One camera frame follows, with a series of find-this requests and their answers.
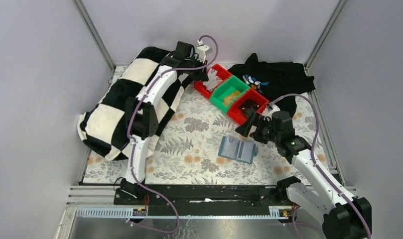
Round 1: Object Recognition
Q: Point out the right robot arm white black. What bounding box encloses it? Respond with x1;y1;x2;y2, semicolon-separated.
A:
236;111;372;239

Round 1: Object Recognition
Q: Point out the floral patterned table mat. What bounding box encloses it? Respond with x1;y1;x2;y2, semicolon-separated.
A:
82;85;316;185

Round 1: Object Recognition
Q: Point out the yellow item in green bin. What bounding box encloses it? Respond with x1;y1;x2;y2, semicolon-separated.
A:
223;91;241;107

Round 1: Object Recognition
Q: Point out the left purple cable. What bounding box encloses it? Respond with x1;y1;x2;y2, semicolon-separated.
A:
126;34;219;234

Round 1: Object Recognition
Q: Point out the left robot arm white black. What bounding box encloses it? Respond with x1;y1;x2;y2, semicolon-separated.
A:
120;39;213;199

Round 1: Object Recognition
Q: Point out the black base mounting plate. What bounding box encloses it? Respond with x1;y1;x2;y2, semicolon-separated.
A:
114;184;294;217

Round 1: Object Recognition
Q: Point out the blue card holder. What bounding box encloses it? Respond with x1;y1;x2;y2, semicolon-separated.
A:
218;136;258;164

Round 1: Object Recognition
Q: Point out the near red plastic bin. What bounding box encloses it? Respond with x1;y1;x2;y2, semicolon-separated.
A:
227;89;269;125

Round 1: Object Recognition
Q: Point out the far red plastic bin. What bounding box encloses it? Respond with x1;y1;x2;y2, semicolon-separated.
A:
194;64;232;99

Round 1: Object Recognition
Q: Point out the black cloth garment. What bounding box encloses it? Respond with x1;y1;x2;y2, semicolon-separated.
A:
228;53;316;102

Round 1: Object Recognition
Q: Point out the black object in bin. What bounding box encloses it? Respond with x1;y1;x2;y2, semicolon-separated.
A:
239;100;260;117

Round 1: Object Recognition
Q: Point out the silver VIP card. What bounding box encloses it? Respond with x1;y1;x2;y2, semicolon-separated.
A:
202;74;223;92

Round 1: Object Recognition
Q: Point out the perforated metal rail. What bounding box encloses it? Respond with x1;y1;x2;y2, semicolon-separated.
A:
75;207;289;219

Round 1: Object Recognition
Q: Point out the small colourful toy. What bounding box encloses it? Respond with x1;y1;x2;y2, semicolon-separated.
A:
243;74;269;92

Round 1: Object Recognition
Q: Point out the purple cable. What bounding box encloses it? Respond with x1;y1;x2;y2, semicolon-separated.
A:
269;93;373;239
126;34;219;234

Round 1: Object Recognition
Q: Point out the red plastic bin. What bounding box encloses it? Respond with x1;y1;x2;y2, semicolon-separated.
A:
194;64;232;99
227;89;269;125

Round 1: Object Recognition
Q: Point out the black white checkered pillow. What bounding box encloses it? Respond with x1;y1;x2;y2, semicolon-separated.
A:
77;46;192;161

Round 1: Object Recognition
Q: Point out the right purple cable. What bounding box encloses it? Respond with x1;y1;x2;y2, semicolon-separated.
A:
269;93;373;239

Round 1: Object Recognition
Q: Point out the green plastic bin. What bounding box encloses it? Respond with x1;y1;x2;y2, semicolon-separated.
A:
209;75;249;113

